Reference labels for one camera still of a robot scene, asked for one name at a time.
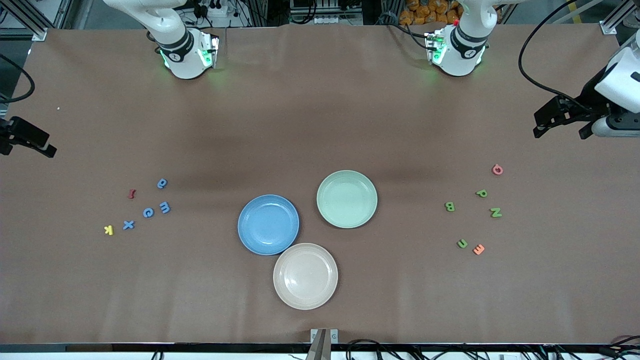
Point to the blue letter X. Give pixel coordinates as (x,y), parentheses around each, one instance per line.
(128,225)

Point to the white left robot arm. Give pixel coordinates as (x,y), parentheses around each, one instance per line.
(457,57)

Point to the green letter B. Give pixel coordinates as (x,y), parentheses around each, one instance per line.
(449,206)

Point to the pink letter Q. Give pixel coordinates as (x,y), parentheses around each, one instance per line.
(497,169)

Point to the blue plate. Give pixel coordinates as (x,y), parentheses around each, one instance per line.
(268,225)

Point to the orange letter E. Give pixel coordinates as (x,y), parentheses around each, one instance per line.
(478,249)

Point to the stack of orange items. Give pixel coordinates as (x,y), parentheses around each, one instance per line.
(425,12)

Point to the aluminium frame post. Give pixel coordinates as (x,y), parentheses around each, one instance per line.
(617,20)
(30,20)

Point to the blue letter E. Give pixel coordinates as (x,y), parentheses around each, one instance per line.
(164,207)

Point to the blue letter G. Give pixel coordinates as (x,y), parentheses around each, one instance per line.
(148,212)

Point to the metal table edge bracket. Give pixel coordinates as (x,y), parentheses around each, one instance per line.
(324,340)

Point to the beige plate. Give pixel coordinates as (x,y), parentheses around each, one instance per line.
(305,276)

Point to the blue letter Q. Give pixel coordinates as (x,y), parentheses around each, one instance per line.
(161,183)

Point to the green plate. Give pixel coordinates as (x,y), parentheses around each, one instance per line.
(347,199)

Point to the green letter N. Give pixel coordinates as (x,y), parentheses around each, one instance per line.
(495,212)

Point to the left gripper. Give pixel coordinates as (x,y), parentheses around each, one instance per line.
(588,103)

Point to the white power strip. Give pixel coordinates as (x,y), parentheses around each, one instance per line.
(215,9)

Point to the green letter P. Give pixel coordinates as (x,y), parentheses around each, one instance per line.
(481,193)

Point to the yellow letter K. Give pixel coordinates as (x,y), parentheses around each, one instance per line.
(108,230)

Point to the green letter U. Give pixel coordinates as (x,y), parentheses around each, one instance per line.
(462,243)

